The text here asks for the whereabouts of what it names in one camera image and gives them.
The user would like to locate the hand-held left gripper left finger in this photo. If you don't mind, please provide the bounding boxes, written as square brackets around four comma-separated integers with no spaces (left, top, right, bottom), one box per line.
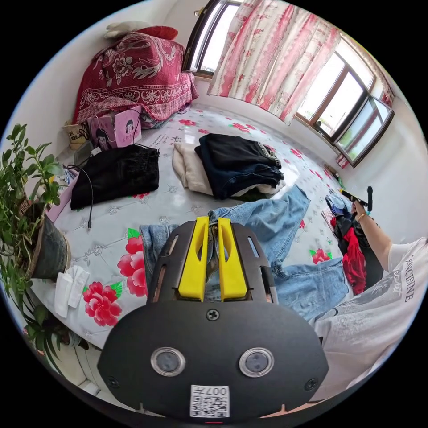
[178,216,210,301]

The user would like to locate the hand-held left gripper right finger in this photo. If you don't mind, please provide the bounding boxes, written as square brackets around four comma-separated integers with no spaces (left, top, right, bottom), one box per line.
[218,217,249,302]

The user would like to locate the light blue jeans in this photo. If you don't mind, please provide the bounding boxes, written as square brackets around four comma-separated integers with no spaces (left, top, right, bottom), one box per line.
[139,184,350,322]

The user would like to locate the person's right forearm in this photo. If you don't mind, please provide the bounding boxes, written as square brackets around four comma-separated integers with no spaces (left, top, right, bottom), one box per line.
[355,214,394,273]

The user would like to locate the person's right hand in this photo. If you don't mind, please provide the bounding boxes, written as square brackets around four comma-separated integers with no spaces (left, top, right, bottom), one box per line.
[350,200,367,222]

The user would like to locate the heap of red and black clothes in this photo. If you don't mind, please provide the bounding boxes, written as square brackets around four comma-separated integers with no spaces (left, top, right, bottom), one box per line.
[321,193,385,296]

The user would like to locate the dark-framed wide window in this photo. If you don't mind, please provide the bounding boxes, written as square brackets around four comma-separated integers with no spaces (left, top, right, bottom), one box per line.
[294,39,396,169]

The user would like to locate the bed with floral sheet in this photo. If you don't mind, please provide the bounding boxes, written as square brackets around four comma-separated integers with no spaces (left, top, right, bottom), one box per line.
[30,103,356,349]

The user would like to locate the pile of folded clothes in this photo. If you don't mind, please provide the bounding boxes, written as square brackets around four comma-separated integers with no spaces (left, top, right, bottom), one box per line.
[172,133,287,201]

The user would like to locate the black folded trousers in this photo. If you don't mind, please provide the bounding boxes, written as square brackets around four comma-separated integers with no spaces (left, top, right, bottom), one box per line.
[70,144,161,211]

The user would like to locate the person's body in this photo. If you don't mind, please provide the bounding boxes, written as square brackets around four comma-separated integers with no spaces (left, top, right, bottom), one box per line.
[309,236,428,403]

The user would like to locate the white folded cloth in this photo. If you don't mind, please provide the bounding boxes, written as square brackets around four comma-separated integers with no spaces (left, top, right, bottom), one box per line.
[54,265,91,319]

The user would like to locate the potted green plant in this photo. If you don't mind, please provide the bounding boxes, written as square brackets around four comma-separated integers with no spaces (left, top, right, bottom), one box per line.
[0,123,91,372]

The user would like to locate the pink paper bag with print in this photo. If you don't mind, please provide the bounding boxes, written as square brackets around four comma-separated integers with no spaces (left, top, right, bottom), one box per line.
[86,105,143,152]

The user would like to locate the pink floral curtain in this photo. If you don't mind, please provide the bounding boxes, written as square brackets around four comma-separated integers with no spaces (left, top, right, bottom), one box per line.
[207,0,342,126]

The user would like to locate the beige woven bag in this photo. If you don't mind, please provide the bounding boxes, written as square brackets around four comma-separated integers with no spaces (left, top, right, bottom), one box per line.
[62,121,88,151]

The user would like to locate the dark-framed narrow window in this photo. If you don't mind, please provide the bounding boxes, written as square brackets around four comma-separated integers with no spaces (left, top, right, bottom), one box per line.
[182,0,242,79]

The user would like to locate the bedding stack under red blanket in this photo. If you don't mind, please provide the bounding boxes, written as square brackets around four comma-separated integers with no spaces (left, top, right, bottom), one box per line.
[72,31,199,130]

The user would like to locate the red cushion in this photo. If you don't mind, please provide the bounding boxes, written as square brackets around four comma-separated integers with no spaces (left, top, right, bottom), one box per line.
[135,26,179,41]

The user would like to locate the white pillow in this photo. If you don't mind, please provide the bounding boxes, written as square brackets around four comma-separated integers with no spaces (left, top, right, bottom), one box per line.
[103,21,152,39]

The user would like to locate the black cable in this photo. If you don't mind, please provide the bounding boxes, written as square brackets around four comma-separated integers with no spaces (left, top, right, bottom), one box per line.
[66,163,95,232]

